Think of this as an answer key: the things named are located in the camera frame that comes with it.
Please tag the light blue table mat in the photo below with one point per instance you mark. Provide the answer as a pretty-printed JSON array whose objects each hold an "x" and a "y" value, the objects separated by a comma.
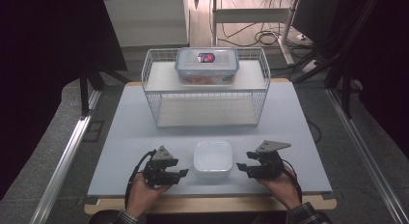
[{"x": 225, "y": 130}]

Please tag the white desk frame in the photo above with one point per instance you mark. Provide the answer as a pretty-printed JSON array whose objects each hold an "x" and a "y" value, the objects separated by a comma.
[{"x": 250, "y": 15}]

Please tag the black metal stand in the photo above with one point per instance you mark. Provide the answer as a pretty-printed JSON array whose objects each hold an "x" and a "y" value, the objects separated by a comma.
[
  {"x": 84, "y": 89},
  {"x": 345, "y": 89}
]

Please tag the small white square container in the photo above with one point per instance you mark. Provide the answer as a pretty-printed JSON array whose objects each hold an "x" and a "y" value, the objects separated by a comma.
[{"x": 212, "y": 158}]

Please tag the dark monitor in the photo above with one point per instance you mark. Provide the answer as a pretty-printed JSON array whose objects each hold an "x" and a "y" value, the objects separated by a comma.
[{"x": 313, "y": 18}]

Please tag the white cabinet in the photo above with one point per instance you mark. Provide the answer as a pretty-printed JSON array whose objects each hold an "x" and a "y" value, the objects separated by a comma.
[{"x": 146, "y": 22}]

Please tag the white power strip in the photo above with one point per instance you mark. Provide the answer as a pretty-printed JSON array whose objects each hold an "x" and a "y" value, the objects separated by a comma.
[{"x": 311, "y": 66}]

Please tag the person's right hand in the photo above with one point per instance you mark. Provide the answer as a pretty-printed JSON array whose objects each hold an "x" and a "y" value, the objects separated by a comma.
[{"x": 283, "y": 190}]

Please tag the large clear lidded food container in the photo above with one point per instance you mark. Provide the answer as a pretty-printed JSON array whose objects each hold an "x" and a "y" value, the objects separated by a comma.
[{"x": 193, "y": 61}]

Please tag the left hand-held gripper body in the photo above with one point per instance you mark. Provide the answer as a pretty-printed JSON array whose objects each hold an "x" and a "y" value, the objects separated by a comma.
[{"x": 159, "y": 171}]

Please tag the person's left hand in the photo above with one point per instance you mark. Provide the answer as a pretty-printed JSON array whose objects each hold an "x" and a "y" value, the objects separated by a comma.
[{"x": 144, "y": 195}]

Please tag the aluminium rail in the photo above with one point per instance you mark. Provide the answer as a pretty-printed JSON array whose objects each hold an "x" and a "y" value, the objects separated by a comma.
[
  {"x": 363, "y": 153},
  {"x": 61, "y": 166}
]

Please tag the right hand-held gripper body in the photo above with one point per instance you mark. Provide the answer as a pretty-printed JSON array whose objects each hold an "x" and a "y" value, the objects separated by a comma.
[{"x": 268, "y": 166}]

